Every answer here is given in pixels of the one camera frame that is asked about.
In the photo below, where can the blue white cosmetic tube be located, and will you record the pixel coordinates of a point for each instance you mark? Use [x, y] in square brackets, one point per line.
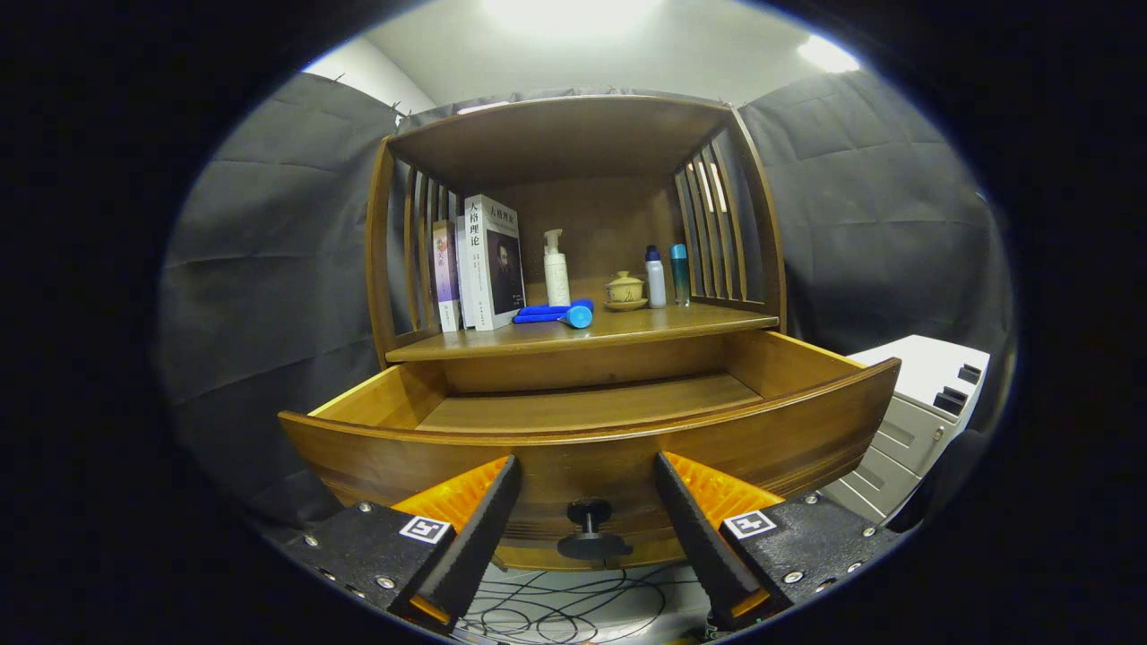
[578, 316]

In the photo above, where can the thin white book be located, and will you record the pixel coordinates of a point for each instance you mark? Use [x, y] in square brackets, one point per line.
[464, 269]

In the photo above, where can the wooden cabinet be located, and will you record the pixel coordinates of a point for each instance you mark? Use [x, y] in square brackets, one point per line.
[556, 134]

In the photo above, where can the black drawer knob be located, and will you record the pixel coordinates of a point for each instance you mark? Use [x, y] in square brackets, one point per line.
[589, 515]

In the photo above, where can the beige saucer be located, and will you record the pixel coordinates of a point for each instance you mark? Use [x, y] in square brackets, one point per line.
[625, 306]

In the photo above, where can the white bottle with blue cap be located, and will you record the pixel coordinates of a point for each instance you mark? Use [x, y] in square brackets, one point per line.
[656, 282]

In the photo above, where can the beige lidded teacup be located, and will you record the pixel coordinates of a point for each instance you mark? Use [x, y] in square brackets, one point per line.
[625, 288]

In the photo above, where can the wooden drawer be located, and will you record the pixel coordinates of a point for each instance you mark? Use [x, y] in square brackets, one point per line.
[573, 466]

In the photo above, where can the purple book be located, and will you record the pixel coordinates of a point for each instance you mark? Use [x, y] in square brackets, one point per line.
[445, 269]

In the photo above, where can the white filing cabinet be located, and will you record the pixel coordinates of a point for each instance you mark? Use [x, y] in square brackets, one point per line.
[923, 367]

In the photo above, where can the white pump bottle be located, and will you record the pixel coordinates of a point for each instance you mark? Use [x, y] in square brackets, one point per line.
[556, 282]

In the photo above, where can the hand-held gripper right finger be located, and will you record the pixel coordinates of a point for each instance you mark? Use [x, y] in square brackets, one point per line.
[694, 537]

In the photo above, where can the large white portrait book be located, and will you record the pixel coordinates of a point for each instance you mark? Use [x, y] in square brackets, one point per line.
[493, 260]

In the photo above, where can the large ceiling light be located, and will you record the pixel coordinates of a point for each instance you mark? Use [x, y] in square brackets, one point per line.
[573, 13]

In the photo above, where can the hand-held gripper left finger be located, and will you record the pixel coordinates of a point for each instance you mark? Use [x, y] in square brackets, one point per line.
[482, 537]

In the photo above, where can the wooden countertop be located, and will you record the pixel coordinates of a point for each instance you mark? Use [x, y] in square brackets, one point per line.
[645, 327]

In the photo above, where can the blue folded cloth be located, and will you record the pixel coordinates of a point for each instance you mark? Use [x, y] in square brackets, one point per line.
[538, 312]

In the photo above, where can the black backdrop cloth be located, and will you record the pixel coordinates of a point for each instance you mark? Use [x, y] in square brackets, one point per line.
[269, 313]

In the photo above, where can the teal bottle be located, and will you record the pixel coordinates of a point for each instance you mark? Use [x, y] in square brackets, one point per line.
[679, 269]

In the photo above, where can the small ceiling light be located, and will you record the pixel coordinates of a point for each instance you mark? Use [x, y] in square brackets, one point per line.
[826, 54]

